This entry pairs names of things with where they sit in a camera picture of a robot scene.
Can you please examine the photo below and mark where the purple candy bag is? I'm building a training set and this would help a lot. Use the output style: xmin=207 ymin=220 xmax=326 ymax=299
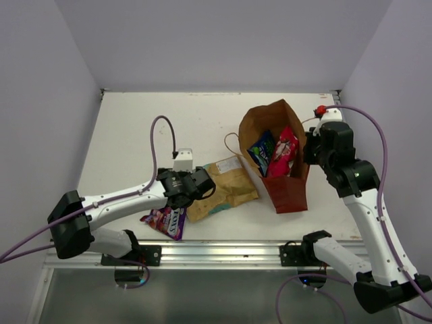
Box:
xmin=140 ymin=207 xmax=186 ymax=241

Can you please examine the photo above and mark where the pink chips bag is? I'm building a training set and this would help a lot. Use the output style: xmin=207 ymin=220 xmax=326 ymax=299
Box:
xmin=267 ymin=126 xmax=299 ymax=178

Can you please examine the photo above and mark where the tan kraft snack bag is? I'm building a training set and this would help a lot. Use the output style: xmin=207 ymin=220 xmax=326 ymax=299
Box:
xmin=186 ymin=156 xmax=259 ymax=223

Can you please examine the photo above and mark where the blue snack bag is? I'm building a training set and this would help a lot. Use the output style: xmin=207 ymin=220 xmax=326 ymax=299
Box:
xmin=247 ymin=130 xmax=275 ymax=178

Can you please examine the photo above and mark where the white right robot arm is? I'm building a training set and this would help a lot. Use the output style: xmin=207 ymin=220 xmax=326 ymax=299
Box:
xmin=300 ymin=121 xmax=431 ymax=314

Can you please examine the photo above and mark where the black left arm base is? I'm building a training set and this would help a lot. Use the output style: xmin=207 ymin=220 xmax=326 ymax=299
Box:
xmin=101 ymin=245 xmax=162 ymax=267

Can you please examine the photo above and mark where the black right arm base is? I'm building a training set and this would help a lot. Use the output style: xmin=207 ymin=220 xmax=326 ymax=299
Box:
xmin=279 ymin=241 xmax=318 ymax=267

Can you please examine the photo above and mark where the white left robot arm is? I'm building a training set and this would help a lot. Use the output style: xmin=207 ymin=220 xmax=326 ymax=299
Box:
xmin=47 ymin=167 xmax=216 ymax=265

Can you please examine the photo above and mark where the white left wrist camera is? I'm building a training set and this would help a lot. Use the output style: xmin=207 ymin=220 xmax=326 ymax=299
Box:
xmin=173 ymin=148 xmax=193 ymax=172

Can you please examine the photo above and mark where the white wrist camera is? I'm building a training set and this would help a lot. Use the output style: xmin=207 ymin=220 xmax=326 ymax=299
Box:
xmin=314 ymin=105 xmax=343 ymax=122
xmin=173 ymin=148 xmax=193 ymax=172

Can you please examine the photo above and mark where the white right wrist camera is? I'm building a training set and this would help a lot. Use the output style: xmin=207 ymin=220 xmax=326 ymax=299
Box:
xmin=314 ymin=105 xmax=343 ymax=122

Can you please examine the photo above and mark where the aluminium mounting rail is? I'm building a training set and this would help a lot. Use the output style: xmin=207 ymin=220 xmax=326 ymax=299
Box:
xmin=43 ymin=240 xmax=371 ymax=271

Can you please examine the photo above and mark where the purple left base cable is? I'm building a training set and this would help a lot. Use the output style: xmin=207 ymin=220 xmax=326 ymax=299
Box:
xmin=114 ymin=259 xmax=151 ymax=290

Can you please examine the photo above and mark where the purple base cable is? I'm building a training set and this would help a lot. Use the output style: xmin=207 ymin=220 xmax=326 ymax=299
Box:
xmin=114 ymin=259 xmax=151 ymax=290
xmin=275 ymin=273 xmax=352 ymax=324

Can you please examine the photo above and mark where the metal table corner bracket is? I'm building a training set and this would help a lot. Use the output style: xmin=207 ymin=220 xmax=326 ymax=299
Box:
xmin=100 ymin=88 xmax=109 ymax=101

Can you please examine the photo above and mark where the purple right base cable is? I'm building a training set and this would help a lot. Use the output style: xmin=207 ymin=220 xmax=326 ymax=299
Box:
xmin=275 ymin=273 xmax=352 ymax=324

